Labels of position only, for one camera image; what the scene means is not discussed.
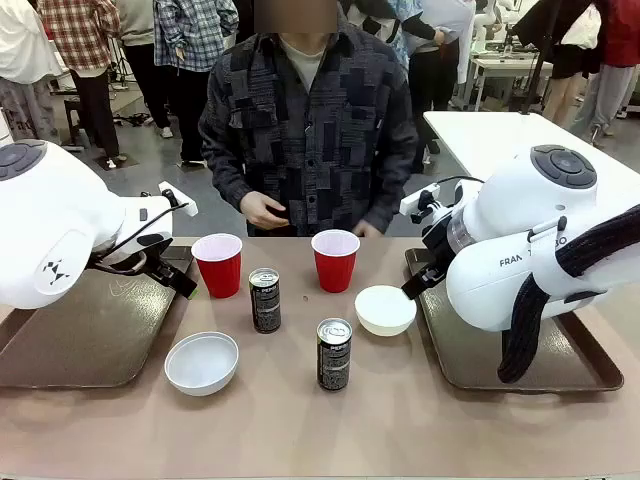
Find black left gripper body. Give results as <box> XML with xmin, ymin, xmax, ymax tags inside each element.
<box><xmin>143</xmin><ymin>247</ymin><xmax>177</xmax><ymax>287</ymax></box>

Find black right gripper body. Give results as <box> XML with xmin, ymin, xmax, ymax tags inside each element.
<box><xmin>421</xmin><ymin>212</ymin><xmax>459</xmax><ymax>275</ymax></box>

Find red plastic cup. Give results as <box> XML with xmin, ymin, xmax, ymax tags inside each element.
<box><xmin>310</xmin><ymin>228</ymin><xmax>362</xmax><ymax>294</ymax></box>
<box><xmin>190</xmin><ymin>232</ymin><xmax>244</xmax><ymax>300</ymax></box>

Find white bowl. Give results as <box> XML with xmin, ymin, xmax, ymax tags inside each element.
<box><xmin>354</xmin><ymin>284</ymin><xmax>418</xmax><ymax>337</ymax></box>
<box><xmin>164</xmin><ymin>331</ymin><xmax>241</xmax><ymax>398</ymax></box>

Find black Pepsi can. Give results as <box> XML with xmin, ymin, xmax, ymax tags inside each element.
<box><xmin>315</xmin><ymin>317</ymin><xmax>354</xmax><ymax>393</ymax></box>
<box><xmin>248</xmin><ymin>267</ymin><xmax>283</xmax><ymax>335</ymax></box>

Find person's left forearm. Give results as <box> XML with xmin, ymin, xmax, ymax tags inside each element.
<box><xmin>363</xmin><ymin>149</ymin><xmax>419</xmax><ymax>235</ymax></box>

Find person's right forearm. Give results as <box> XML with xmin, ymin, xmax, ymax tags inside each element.
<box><xmin>198</xmin><ymin>144</ymin><xmax>254</xmax><ymax>216</ymax></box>

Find person's right hand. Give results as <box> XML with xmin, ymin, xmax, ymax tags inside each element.
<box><xmin>239</xmin><ymin>192</ymin><xmax>291</xmax><ymax>230</ymax></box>

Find brown plastic tray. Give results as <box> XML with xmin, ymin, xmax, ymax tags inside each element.
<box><xmin>0</xmin><ymin>243</ymin><xmax>201</xmax><ymax>390</ymax></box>
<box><xmin>403</xmin><ymin>246</ymin><xmax>626</xmax><ymax>394</ymax></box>

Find white folding table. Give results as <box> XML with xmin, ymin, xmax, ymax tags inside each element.
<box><xmin>422</xmin><ymin>110</ymin><xmax>640</xmax><ymax>201</ymax></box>

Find black stool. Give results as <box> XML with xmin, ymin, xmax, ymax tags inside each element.
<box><xmin>63</xmin><ymin>97</ymin><xmax>95</xmax><ymax>152</ymax></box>

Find person in patchwork shirt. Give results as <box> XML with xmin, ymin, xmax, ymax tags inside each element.
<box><xmin>198</xmin><ymin>14</ymin><xmax>419</xmax><ymax>238</ymax></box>

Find white background desk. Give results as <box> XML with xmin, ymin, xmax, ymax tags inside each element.
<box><xmin>468</xmin><ymin>53</ymin><xmax>554</xmax><ymax>112</ymax></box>

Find black pole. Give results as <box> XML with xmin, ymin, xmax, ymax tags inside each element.
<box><xmin>519</xmin><ymin>29</ymin><xmax>552</xmax><ymax>117</ymax></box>

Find black tripod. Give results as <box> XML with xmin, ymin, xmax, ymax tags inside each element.
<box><xmin>105</xmin><ymin>38</ymin><xmax>132</xmax><ymax>94</ymax></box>

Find bystander in white shirt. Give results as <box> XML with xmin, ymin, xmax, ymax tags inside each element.
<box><xmin>399</xmin><ymin>0</ymin><xmax>477</xmax><ymax>174</ymax></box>

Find bystander in grey top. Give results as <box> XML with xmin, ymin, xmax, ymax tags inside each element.
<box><xmin>115</xmin><ymin>0</ymin><xmax>175</xmax><ymax>140</ymax></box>

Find bystander in black shorts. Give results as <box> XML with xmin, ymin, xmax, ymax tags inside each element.
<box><xmin>513</xmin><ymin>0</ymin><xmax>607</xmax><ymax>130</ymax></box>

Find bystander in blue plaid shirt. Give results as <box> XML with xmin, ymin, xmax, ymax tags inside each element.
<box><xmin>152</xmin><ymin>0</ymin><xmax>241</xmax><ymax>167</ymax></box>

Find bystander in red plaid shirt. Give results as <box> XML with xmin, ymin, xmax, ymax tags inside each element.
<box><xmin>37</xmin><ymin>0</ymin><xmax>125</xmax><ymax>170</ymax></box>

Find bystander in red top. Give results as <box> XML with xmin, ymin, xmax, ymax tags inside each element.
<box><xmin>569</xmin><ymin>0</ymin><xmax>640</xmax><ymax>147</ymax></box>

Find bystander in white jacket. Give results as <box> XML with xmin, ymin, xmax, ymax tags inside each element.
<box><xmin>0</xmin><ymin>0</ymin><xmax>64</xmax><ymax>145</ymax></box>

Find black camera cable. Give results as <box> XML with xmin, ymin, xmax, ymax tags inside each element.
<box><xmin>87</xmin><ymin>199</ymin><xmax>191</xmax><ymax>277</ymax></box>

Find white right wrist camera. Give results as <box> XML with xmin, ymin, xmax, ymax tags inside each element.
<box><xmin>399</xmin><ymin>182</ymin><xmax>442</xmax><ymax>217</ymax></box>

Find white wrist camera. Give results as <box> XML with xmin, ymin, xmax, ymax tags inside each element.
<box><xmin>399</xmin><ymin>182</ymin><xmax>442</xmax><ymax>217</ymax></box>
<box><xmin>158</xmin><ymin>180</ymin><xmax>199</xmax><ymax>218</ymax></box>

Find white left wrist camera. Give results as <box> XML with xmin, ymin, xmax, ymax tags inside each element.
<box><xmin>158</xmin><ymin>180</ymin><xmax>199</xmax><ymax>218</ymax></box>

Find black braided cable sleeve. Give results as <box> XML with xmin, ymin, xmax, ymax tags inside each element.
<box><xmin>496</xmin><ymin>204</ymin><xmax>640</xmax><ymax>385</ymax></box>

